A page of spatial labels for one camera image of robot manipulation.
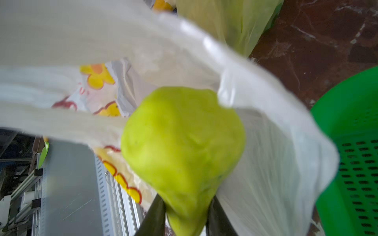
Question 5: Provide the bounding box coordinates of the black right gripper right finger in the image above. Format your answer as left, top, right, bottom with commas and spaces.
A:
206, 196, 238, 236

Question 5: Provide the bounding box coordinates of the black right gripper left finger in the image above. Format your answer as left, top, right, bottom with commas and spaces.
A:
135, 194, 166, 236

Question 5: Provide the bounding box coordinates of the green pear top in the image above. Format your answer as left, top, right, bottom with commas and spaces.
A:
121, 87, 246, 236

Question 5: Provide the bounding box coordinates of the white plastic bag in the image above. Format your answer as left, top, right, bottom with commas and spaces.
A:
1, 1, 340, 236

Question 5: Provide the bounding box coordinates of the green avocado print plastic bag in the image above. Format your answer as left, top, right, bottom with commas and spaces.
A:
177, 0, 284, 57

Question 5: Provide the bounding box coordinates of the green plastic perforated basket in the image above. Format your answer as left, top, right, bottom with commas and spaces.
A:
311, 67, 378, 236

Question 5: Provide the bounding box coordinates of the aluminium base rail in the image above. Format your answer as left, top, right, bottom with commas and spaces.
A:
94, 156, 144, 236

